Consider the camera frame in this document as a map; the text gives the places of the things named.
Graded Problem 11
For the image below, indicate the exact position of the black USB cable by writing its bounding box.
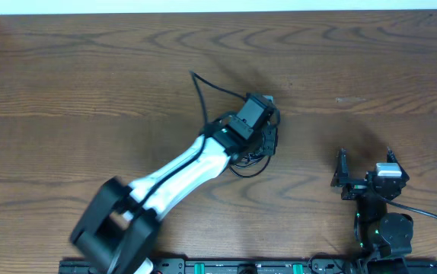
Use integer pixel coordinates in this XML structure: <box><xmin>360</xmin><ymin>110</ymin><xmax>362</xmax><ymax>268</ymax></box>
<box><xmin>228</xmin><ymin>154</ymin><xmax>273</xmax><ymax>179</ymax></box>

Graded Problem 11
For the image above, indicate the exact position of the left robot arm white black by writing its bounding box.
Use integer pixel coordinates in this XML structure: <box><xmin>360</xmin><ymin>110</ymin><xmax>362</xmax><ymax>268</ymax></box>
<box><xmin>69</xmin><ymin>94</ymin><xmax>280</xmax><ymax>273</ymax></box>

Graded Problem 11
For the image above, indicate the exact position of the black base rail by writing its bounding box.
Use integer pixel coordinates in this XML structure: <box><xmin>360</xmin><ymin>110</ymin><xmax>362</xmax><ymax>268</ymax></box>
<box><xmin>58</xmin><ymin>257</ymin><xmax>437</xmax><ymax>274</ymax></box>

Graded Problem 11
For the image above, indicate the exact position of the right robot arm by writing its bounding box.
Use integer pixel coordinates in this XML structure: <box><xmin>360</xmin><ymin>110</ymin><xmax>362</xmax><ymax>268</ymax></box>
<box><xmin>330</xmin><ymin>148</ymin><xmax>413</xmax><ymax>274</ymax></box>

